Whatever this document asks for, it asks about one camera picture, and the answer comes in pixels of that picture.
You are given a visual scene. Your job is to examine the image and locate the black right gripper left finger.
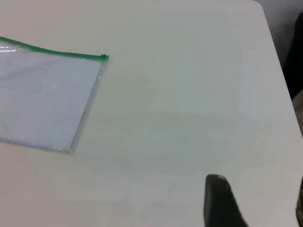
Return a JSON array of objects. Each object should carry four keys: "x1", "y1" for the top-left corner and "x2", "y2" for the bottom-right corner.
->
[{"x1": 204, "y1": 174, "x2": 250, "y2": 227}]

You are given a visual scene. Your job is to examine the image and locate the clear zip bag green zipper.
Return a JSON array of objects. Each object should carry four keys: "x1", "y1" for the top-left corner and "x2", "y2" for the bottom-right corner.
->
[{"x1": 0, "y1": 36, "x2": 110, "y2": 156}]

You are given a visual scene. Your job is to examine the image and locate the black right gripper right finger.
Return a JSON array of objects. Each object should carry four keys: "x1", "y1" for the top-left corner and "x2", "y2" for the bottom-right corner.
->
[{"x1": 295, "y1": 176, "x2": 303, "y2": 215}]

